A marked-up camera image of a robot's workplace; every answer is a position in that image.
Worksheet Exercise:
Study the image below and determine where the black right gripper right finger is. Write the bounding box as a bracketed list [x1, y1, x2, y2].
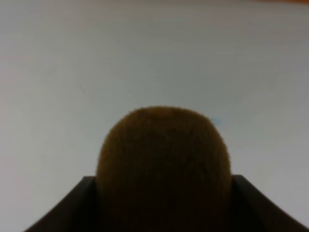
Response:
[230, 175, 309, 232]

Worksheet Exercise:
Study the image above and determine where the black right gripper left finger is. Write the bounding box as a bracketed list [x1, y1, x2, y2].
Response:
[26, 176, 98, 232]

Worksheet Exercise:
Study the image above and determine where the brown kiwi fruit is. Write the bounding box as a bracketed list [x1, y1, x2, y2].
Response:
[96, 106, 232, 232]

